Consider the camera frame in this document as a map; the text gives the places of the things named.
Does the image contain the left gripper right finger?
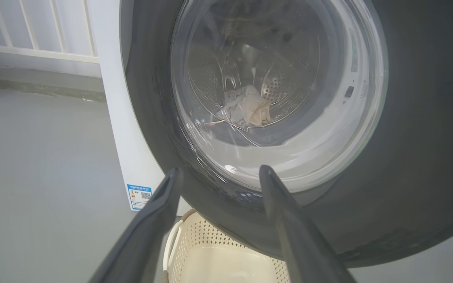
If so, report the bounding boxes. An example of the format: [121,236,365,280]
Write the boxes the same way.
[259,165,357,283]

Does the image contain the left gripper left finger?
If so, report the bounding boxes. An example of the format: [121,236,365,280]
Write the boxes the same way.
[89,168,184,283]

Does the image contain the cream beige garment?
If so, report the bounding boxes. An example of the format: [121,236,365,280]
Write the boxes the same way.
[205,85,272,130]

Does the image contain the dark round washer door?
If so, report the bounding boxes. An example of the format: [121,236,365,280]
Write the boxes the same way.
[120,0,453,268]

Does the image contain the white front-load washing machine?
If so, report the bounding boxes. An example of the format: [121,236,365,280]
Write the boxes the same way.
[87,0,388,216]

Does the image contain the stainless steel washing machine drum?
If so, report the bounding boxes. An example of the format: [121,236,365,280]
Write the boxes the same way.
[187,0,321,130]

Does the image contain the blue energy label sticker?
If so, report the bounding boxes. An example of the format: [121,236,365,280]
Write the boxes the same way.
[127,184,153,211]

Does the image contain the cream perforated laundry basket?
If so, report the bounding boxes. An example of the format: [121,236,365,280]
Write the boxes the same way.
[163,208,290,283]

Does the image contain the white metal railing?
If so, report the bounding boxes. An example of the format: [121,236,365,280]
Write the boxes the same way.
[0,0,100,64]

